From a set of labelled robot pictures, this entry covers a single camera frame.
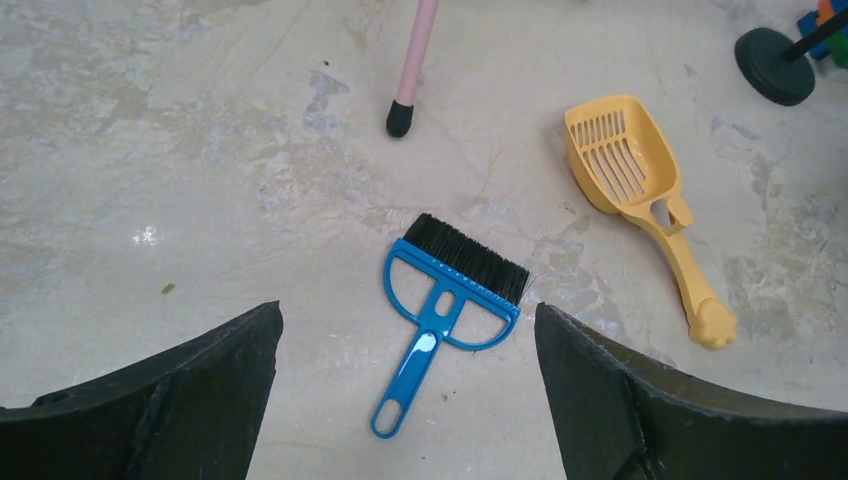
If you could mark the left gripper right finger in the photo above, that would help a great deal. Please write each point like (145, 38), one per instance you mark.
(619, 414)

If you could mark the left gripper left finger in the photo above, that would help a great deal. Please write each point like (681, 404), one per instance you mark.
(193, 411)

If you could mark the blue hand brush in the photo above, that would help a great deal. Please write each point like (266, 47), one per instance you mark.
(463, 271)

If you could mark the yellow slotted scoop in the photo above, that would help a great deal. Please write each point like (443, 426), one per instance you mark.
(624, 166)

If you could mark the pink tripod stand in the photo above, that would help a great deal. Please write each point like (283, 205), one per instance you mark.
(400, 115)

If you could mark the black microphone stand gold head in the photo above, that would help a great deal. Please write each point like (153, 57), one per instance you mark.
(776, 67)

